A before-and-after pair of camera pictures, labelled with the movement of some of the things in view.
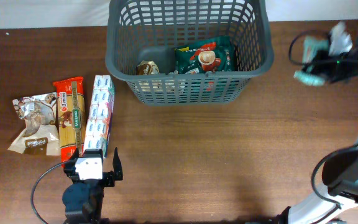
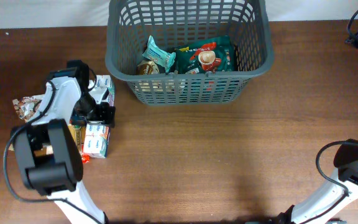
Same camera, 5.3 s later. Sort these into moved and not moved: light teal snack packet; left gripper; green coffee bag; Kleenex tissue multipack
Moved: left gripper; light teal snack packet
Not moved: Kleenex tissue multipack; green coffee bag
